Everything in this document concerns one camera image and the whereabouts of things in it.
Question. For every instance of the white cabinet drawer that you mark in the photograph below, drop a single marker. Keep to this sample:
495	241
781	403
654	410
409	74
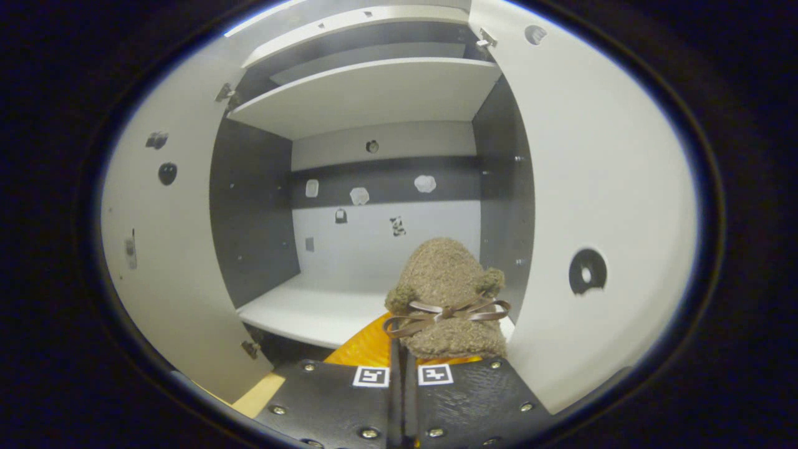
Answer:
349	25

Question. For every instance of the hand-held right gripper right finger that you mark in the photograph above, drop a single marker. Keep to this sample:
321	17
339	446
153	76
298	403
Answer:
474	405

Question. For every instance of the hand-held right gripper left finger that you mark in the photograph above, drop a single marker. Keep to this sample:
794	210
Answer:
336	405

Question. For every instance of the white shoe cabinet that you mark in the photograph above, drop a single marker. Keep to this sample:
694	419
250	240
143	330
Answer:
249	218

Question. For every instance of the brown fuzzy shoe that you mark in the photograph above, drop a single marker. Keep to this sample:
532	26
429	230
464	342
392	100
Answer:
442	274

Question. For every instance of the white cabinet shelf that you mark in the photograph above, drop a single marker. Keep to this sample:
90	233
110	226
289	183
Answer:
374	93
374	59

